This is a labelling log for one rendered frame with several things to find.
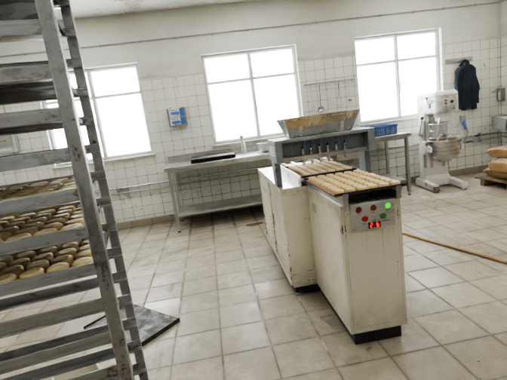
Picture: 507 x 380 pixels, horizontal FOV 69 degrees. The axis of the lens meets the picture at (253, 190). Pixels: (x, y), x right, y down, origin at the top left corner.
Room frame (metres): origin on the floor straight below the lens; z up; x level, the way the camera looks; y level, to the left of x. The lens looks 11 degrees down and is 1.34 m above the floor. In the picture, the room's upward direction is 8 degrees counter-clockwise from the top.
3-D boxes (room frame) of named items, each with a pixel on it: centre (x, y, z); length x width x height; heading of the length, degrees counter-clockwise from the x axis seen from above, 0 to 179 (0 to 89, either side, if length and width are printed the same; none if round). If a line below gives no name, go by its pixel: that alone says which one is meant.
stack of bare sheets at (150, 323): (2.48, 1.01, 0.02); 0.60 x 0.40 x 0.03; 52
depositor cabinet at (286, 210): (3.23, -0.49, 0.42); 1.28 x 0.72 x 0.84; 5
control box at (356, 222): (1.89, -0.61, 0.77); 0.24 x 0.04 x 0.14; 95
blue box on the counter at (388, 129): (5.45, -1.96, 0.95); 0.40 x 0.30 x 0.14; 99
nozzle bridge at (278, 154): (2.76, -0.53, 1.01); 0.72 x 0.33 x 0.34; 95
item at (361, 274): (2.25, -0.58, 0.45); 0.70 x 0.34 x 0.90; 5
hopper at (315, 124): (2.76, -0.53, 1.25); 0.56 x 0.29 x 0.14; 95
